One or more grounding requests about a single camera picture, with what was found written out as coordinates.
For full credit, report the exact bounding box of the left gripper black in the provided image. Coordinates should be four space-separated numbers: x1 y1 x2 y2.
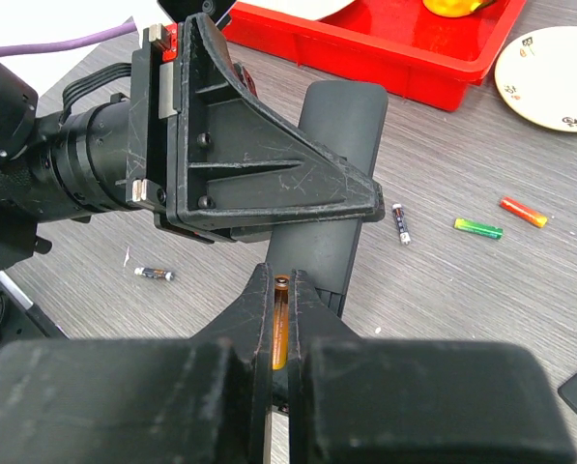
125 14 384 242

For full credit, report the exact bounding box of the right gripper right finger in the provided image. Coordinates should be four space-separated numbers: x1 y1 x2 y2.
287 271 577 463

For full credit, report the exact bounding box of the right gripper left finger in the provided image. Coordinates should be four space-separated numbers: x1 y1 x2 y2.
0 264 274 463

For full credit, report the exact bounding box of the black remote control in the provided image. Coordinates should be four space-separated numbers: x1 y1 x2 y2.
263 80 389 320

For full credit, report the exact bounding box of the orange battery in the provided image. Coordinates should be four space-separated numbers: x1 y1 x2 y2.
272 275 290 371

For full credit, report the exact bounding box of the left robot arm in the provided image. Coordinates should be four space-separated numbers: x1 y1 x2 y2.
0 13 384 270

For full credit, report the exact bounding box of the black battery centre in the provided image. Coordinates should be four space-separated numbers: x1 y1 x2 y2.
392 203 411 246

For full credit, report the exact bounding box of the white paper plate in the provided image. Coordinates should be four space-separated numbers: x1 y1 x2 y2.
244 0 354 20

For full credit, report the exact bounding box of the red plastic tray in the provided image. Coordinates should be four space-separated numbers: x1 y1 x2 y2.
223 1 525 111

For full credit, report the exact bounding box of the green battery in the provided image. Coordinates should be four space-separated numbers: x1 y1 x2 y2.
453 217 504 240

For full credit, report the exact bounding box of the red battery right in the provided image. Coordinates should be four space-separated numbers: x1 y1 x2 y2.
500 196 548 228

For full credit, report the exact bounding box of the beige floral saucer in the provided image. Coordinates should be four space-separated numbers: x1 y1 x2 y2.
494 26 577 133

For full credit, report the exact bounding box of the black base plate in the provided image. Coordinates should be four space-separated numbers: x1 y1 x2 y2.
0 272 67 349

